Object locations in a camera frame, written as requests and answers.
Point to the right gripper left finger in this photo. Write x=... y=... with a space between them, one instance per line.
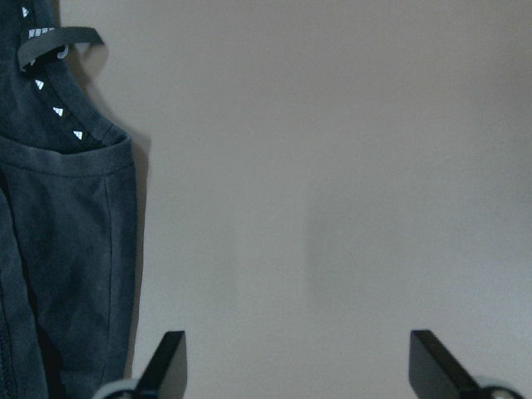
x=166 y=373

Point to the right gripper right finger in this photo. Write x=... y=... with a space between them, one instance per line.
x=433 y=372

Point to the black printed t-shirt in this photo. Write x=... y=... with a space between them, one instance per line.
x=68 y=224

